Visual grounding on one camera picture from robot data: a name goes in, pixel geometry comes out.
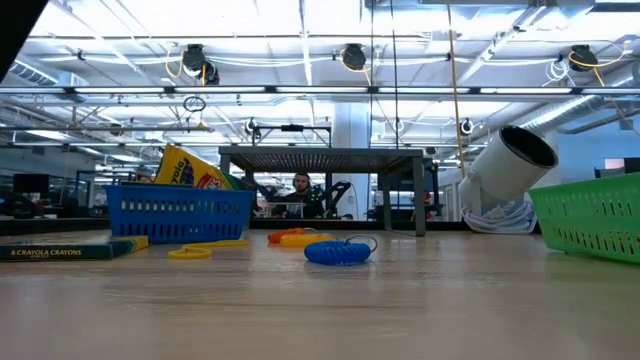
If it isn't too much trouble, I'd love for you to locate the yellow spiral coil wristband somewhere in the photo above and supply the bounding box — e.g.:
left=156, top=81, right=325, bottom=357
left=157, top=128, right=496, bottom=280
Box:
left=279, top=233, right=337, bottom=249

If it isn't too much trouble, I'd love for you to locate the blue plastic basket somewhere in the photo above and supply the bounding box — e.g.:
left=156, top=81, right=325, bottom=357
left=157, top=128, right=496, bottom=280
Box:
left=103, top=184, right=256, bottom=245

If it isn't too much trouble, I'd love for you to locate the white building column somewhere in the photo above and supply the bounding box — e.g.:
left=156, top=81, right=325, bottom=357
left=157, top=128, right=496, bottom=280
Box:
left=331, top=102, right=372, bottom=221

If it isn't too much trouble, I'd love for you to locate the yellow hanging cord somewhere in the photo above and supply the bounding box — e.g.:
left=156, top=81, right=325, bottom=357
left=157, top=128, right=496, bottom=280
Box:
left=444, top=0, right=467, bottom=180

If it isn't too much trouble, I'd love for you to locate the white crumpled cloth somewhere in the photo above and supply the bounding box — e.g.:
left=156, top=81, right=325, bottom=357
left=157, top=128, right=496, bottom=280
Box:
left=460, top=201, right=539, bottom=236

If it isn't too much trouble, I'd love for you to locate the Crayola crayon box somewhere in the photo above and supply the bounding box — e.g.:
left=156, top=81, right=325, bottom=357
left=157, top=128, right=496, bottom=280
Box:
left=0, top=235, right=150, bottom=263
left=153, top=144, right=251, bottom=192

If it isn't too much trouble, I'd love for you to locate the long ceiling light bar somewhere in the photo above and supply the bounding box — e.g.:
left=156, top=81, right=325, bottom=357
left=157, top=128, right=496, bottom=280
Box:
left=0, top=85, right=640, bottom=97

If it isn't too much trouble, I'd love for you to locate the yellow rubber band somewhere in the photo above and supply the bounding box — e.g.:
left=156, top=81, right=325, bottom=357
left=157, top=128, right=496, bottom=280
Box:
left=167, top=239, right=251, bottom=261

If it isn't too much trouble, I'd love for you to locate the orange spiral coil wristband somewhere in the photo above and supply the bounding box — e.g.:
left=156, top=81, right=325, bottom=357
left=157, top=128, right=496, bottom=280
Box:
left=267, top=227, right=307, bottom=245

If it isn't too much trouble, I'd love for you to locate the person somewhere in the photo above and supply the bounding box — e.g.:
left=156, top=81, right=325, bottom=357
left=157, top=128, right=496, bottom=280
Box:
left=272, top=172, right=324, bottom=220

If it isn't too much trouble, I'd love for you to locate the silver ventilation duct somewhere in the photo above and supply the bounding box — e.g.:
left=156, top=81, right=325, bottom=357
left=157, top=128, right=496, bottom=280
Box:
left=514, top=74, right=640, bottom=135
left=8, top=54, right=60, bottom=87

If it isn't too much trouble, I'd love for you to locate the green plastic basket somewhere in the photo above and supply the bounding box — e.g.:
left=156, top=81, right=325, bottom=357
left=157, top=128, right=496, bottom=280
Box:
left=528, top=173, right=640, bottom=266

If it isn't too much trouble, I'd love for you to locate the blue spiral coil wristband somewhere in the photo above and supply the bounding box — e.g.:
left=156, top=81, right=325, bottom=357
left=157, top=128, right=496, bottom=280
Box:
left=303, top=233, right=379, bottom=267

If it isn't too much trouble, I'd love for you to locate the black hanging cable loop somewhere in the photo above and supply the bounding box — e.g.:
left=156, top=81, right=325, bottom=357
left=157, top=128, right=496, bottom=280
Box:
left=182, top=95, right=208, bottom=114

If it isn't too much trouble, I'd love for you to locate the grey perforated metal shelf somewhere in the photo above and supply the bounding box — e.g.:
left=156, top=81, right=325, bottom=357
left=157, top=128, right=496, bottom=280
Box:
left=218, top=145, right=429, bottom=238

